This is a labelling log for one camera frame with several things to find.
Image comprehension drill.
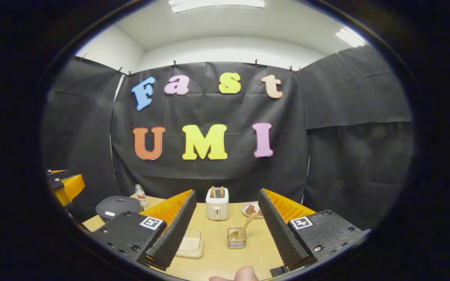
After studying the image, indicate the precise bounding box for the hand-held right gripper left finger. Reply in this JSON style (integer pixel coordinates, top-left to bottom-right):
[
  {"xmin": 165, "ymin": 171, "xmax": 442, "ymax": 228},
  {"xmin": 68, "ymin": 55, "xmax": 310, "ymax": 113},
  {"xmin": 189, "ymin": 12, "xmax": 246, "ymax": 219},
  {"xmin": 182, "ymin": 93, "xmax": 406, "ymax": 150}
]
[{"xmin": 90, "ymin": 189, "xmax": 197, "ymax": 272}]

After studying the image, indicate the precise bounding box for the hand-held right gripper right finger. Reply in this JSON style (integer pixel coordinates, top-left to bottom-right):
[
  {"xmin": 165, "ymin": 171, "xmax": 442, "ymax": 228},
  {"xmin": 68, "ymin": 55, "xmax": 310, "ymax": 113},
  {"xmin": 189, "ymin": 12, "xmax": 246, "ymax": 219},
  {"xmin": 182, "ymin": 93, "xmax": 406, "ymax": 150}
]
[{"xmin": 258, "ymin": 189, "xmax": 371, "ymax": 270}]

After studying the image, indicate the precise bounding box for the white rice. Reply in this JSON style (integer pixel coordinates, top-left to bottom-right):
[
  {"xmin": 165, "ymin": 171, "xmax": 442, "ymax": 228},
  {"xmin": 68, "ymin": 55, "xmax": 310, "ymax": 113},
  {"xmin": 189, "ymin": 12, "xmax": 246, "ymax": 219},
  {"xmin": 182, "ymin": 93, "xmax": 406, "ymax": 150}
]
[{"xmin": 178, "ymin": 236, "xmax": 200, "ymax": 252}]

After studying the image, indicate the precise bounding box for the wooden spoon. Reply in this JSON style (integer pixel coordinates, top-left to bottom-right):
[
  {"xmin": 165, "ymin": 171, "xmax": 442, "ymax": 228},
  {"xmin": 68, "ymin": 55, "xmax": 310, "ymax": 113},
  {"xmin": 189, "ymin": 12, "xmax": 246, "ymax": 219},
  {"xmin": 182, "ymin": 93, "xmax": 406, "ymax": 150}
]
[{"xmin": 230, "ymin": 212, "xmax": 257, "ymax": 240}]

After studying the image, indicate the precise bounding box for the metal wire chopstick holder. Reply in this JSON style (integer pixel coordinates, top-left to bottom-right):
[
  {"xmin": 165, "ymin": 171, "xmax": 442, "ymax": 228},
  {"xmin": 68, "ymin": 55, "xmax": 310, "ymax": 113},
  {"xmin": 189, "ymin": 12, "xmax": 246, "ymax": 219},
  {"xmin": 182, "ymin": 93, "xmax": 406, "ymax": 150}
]
[{"xmin": 227, "ymin": 227, "xmax": 247, "ymax": 249}]

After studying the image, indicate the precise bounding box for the dark grey rice cooker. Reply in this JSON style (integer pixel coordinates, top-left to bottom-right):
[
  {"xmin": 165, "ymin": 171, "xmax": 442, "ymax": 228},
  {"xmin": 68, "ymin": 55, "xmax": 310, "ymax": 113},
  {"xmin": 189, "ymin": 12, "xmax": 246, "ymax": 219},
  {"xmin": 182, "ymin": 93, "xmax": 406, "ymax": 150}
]
[{"xmin": 95, "ymin": 196, "xmax": 144, "ymax": 223}]

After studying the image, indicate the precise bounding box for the clear glass tray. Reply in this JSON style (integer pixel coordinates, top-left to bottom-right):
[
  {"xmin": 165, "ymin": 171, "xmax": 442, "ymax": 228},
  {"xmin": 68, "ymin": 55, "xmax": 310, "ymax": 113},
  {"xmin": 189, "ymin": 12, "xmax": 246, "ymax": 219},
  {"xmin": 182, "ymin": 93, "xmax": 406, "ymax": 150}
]
[{"xmin": 175, "ymin": 228, "xmax": 204, "ymax": 259}]

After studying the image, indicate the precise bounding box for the white round plate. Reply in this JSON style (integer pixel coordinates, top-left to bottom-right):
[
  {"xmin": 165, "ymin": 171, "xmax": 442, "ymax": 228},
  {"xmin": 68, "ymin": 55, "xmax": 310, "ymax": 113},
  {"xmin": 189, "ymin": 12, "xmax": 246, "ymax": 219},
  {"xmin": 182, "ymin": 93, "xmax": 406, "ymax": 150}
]
[{"xmin": 242, "ymin": 201, "xmax": 264, "ymax": 219}]

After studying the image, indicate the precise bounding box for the clear plastic bottle red label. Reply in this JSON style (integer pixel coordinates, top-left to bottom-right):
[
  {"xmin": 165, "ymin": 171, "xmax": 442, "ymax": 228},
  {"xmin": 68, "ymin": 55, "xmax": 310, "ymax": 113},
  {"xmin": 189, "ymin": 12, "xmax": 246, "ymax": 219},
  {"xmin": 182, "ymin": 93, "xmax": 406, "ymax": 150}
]
[{"xmin": 135, "ymin": 184, "xmax": 148, "ymax": 208}]

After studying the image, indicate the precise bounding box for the white toaster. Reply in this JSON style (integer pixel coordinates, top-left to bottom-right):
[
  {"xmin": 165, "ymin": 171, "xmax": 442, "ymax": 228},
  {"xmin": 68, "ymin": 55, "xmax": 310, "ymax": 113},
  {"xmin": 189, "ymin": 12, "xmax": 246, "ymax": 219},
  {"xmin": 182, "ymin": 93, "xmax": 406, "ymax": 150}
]
[{"xmin": 205, "ymin": 187, "xmax": 230, "ymax": 221}]

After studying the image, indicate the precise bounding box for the black backdrop cloth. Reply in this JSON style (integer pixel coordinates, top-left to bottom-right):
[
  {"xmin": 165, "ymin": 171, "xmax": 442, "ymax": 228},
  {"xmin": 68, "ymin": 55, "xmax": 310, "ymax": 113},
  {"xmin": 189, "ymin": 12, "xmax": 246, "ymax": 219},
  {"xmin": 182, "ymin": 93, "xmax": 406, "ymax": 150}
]
[{"xmin": 41, "ymin": 45, "xmax": 415, "ymax": 235}]

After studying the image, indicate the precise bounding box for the small ceiling light panel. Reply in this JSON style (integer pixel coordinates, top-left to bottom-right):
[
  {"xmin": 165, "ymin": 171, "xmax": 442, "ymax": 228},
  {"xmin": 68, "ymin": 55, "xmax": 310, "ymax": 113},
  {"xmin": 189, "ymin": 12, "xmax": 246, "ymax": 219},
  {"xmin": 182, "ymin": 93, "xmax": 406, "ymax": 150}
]
[{"xmin": 335, "ymin": 27, "xmax": 366, "ymax": 47}]

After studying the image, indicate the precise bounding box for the long ceiling light panel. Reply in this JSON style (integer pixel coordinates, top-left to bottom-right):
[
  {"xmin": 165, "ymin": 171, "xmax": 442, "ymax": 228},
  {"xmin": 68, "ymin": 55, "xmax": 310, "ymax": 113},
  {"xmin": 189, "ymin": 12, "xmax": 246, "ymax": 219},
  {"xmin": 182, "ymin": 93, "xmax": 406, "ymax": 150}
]
[{"xmin": 168, "ymin": 0, "xmax": 265, "ymax": 14}]

